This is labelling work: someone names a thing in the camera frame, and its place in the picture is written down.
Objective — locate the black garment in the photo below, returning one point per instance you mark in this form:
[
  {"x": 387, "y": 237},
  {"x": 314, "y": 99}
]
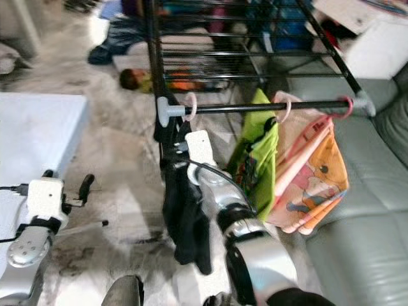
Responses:
[{"x": 188, "y": 223}]

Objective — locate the person in teal shirt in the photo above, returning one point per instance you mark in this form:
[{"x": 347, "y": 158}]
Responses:
[{"x": 121, "y": 35}]

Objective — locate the grey right robot leg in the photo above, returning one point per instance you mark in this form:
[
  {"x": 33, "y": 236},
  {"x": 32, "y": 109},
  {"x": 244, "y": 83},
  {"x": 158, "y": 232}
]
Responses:
[{"x": 218, "y": 299}]

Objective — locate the grey green leather sofa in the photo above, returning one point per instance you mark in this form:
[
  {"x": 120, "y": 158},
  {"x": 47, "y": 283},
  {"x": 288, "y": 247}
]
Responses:
[{"x": 370, "y": 236}]

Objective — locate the grey robot leg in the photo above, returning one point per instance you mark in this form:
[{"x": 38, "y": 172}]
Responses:
[
  {"x": 218, "y": 299},
  {"x": 124, "y": 292}
]

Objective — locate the pale blue plastic table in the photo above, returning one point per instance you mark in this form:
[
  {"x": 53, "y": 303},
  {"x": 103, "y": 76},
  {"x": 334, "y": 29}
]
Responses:
[{"x": 38, "y": 134}]

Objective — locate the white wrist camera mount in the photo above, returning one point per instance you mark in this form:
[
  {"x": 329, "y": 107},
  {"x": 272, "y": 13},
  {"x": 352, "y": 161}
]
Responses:
[
  {"x": 201, "y": 148},
  {"x": 46, "y": 197}
]

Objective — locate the child in orange shirt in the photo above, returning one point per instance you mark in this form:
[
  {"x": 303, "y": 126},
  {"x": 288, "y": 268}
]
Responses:
[{"x": 129, "y": 79}]

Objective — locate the grey left robot leg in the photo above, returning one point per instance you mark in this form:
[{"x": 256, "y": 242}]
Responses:
[{"x": 124, "y": 292}]

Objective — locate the red clothes hanger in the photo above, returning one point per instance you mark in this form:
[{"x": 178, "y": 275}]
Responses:
[{"x": 349, "y": 107}]

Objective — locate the pink plastic clothes hanger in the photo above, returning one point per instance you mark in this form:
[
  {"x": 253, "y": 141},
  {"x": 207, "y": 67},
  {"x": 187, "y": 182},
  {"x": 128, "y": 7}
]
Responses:
[
  {"x": 193, "y": 106},
  {"x": 287, "y": 107}
]

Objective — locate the lime green garment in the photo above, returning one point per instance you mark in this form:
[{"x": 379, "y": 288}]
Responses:
[{"x": 261, "y": 159}]

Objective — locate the white box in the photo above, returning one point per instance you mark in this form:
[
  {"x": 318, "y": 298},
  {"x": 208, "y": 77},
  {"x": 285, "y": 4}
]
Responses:
[{"x": 376, "y": 44}]

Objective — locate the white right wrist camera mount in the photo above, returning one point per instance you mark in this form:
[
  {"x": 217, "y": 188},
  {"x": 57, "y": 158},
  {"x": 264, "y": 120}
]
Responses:
[{"x": 201, "y": 148}]

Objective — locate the pink patterned garment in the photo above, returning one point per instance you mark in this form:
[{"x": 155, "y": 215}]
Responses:
[{"x": 312, "y": 172}]

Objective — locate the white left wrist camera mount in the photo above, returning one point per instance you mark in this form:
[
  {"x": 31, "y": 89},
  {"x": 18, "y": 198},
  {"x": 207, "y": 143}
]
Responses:
[{"x": 46, "y": 197}]

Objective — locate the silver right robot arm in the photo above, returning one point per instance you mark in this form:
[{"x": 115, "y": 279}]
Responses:
[{"x": 261, "y": 255}]

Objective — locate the white cabinet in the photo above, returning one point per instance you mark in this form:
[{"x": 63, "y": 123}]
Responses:
[{"x": 16, "y": 25}]

